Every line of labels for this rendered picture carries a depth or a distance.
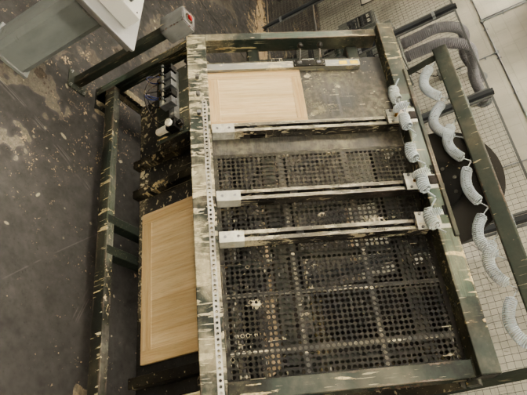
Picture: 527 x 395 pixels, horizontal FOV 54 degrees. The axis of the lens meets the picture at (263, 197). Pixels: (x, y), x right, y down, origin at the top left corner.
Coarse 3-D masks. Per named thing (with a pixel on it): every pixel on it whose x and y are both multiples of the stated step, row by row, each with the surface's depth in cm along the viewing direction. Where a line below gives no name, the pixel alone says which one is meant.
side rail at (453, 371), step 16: (384, 368) 229; (400, 368) 230; (416, 368) 230; (432, 368) 230; (448, 368) 231; (464, 368) 231; (240, 384) 223; (256, 384) 223; (272, 384) 223; (288, 384) 224; (304, 384) 224; (320, 384) 224; (336, 384) 225; (352, 384) 225; (368, 384) 226; (384, 384) 226; (400, 384) 226; (416, 384) 237; (432, 384) 237
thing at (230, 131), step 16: (400, 112) 296; (224, 128) 288; (240, 128) 291; (256, 128) 290; (272, 128) 290; (288, 128) 291; (304, 128) 291; (320, 128) 293; (336, 128) 294; (352, 128) 296; (368, 128) 297; (384, 128) 299
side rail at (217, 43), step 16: (272, 32) 331; (288, 32) 332; (304, 32) 333; (320, 32) 334; (336, 32) 334; (352, 32) 335; (368, 32) 336; (208, 48) 330; (224, 48) 331; (240, 48) 333; (256, 48) 334; (272, 48) 336; (288, 48) 337; (304, 48) 339; (336, 48) 341
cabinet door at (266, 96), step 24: (240, 72) 317; (264, 72) 318; (288, 72) 319; (216, 96) 306; (240, 96) 308; (264, 96) 309; (288, 96) 310; (216, 120) 297; (240, 120) 299; (264, 120) 299; (288, 120) 300
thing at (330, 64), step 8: (208, 64) 316; (216, 64) 316; (224, 64) 317; (232, 64) 317; (240, 64) 317; (248, 64) 318; (256, 64) 318; (264, 64) 318; (272, 64) 319; (280, 64) 319; (288, 64) 319; (328, 64) 321; (336, 64) 322; (344, 64) 322; (352, 64) 322; (208, 72) 315; (216, 72) 316
